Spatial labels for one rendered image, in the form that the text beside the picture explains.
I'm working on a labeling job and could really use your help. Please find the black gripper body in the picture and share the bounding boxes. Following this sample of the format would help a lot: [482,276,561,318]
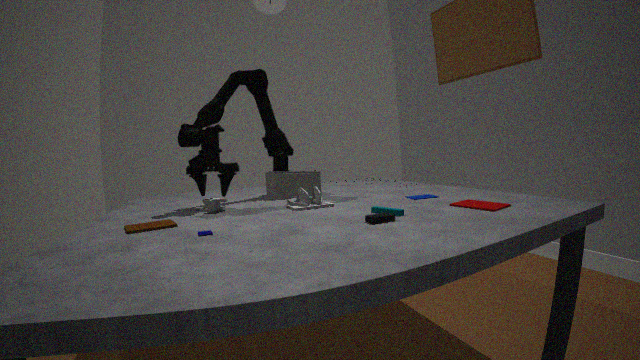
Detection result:
[186,146,239,175]

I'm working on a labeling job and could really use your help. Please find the brown flat bar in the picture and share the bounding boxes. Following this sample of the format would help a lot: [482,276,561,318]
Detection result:
[124,219,177,234]

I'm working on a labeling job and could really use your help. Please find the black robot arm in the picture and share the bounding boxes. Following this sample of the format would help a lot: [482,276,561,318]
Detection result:
[178,69,294,172]

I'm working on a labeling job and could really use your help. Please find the teal flat bar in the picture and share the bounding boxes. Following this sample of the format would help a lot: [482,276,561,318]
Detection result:
[371,206,404,216]

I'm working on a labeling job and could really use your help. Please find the red flat plate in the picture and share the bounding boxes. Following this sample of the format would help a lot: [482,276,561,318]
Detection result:
[450,199,511,212]

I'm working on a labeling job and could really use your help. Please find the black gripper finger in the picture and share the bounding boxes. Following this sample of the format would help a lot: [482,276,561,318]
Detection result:
[217,173,236,197]
[189,174,207,196]

